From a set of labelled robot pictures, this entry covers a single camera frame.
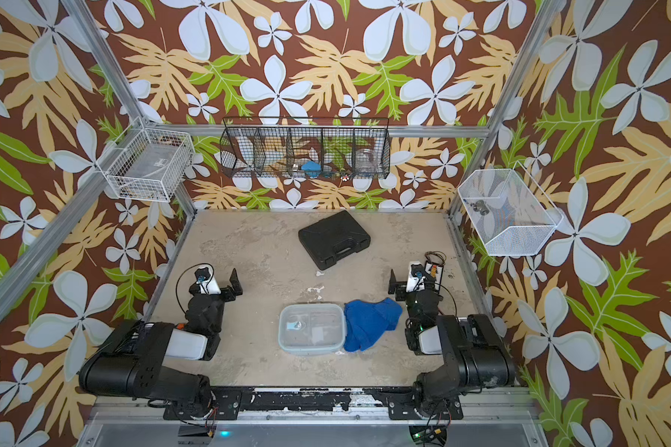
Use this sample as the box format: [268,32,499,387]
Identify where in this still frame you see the blue item in basket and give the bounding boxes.
[301,160,322,178]

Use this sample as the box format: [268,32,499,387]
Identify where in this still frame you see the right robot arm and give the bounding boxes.
[388,262,516,413]

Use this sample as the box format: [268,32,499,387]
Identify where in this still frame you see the blue microfiber cloth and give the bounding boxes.
[343,298,403,352]

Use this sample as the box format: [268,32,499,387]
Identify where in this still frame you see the white wire basket left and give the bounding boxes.
[100,118,195,203]

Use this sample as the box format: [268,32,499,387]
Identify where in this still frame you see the black plastic tool case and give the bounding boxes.
[297,210,371,270]

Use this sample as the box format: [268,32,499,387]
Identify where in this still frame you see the black wire wall basket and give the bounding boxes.
[218,117,393,179]

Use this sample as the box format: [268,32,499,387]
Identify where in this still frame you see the black yellow charger box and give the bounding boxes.
[425,251,447,281]

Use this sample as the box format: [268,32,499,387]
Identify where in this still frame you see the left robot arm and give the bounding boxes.
[78,264,243,413]

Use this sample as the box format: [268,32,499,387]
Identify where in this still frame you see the dark item in mesh basket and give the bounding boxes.
[470,199,490,216]

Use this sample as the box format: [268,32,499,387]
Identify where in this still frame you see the white mesh basket right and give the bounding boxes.
[458,162,564,257]

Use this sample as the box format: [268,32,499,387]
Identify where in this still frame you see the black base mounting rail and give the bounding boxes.
[163,386,463,423]

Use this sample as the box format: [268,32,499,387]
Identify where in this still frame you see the teal-rimmed lunch box lid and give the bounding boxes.
[278,302,347,350]

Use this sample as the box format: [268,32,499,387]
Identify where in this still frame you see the clear lunch box container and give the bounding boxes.
[278,302,347,357]

